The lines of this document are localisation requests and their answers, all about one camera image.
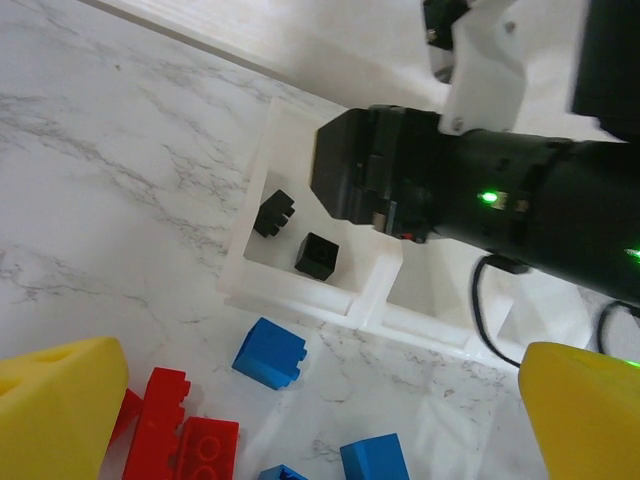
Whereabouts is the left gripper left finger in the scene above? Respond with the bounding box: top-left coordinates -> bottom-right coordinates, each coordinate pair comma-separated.
0,336 -> 132,480

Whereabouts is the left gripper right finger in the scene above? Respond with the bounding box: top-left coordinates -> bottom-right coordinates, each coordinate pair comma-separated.
518,341 -> 640,480

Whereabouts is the red lego brick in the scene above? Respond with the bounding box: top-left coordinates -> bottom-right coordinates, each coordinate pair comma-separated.
169,416 -> 241,480
110,388 -> 145,446
122,367 -> 193,480

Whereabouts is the blue lego brick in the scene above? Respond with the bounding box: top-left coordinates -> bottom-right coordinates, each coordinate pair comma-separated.
231,317 -> 309,392
339,433 -> 412,480
257,464 -> 309,480

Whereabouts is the white plastic container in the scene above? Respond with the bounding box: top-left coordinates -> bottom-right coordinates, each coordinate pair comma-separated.
217,97 -> 404,329

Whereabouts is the black lego brick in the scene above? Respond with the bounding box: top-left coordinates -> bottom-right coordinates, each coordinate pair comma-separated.
253,188 -> 298,240
293,232 -> 341,283

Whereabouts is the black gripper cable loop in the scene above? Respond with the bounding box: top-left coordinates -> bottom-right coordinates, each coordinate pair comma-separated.
472,252 -> 640,371

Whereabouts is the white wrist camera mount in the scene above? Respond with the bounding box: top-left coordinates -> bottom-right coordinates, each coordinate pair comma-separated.
438,0 -> 532,136

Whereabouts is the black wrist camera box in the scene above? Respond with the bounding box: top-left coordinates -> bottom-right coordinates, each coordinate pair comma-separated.
422,0 -> 474,52

